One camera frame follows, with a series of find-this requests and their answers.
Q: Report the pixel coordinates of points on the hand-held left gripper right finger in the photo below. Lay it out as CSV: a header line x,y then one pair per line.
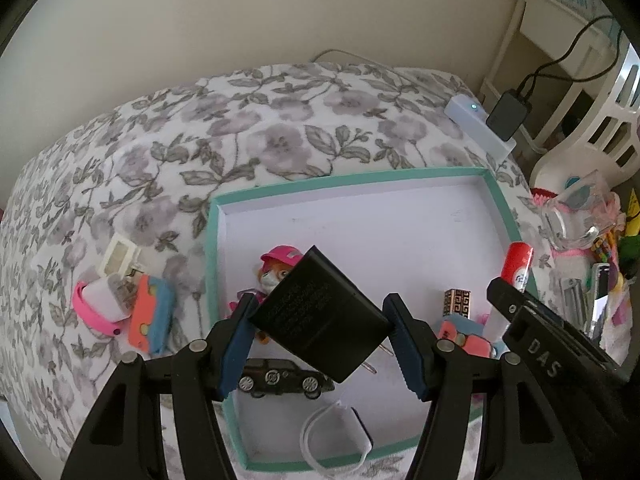
x,y
410,355

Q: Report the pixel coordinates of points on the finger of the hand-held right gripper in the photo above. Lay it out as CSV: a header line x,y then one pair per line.
x,y
545,350
550,316

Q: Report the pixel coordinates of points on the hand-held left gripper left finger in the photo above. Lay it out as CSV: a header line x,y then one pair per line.
x,y
235,345

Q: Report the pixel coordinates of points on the red and white tube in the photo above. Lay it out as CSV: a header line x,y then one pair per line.
x,y
517,265

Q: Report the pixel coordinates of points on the black charger plug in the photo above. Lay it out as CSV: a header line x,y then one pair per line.
x,y
320,310

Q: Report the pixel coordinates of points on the teal rimmed white box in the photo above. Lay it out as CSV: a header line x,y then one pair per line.
x,y
375,235

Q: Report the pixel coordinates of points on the black toy car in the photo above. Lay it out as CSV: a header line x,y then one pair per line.
x,y
270,377

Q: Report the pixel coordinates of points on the brown patterned lighter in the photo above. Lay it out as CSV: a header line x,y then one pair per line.
x,y
457,304

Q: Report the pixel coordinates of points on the toy dog with pink cap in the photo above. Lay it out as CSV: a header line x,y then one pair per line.
x,y
275,270

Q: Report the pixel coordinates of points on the pile of colourful toys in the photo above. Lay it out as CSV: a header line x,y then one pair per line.
x,y
622,270

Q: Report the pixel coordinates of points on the white smartwatch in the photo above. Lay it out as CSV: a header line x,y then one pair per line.
x,y
357,425

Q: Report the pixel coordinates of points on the orange and blue toy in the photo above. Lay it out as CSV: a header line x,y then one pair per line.
x,y
150,310

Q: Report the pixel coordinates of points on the clear plastic container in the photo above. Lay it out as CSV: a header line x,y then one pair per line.
x,y
575,210

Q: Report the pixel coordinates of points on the cream square compact case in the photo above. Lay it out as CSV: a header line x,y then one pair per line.
x,y
117,257

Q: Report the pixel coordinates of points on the white wooden furniture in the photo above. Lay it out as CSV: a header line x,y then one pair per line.
x,y
600,130

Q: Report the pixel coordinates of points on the black power adapter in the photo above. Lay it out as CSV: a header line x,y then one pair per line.
x,y
507,115

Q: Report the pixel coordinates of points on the grey floral blanket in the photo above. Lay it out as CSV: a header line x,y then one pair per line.
x,y
250,135

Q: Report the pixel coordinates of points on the white device with blue light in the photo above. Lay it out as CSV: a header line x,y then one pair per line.
x,y
470,117

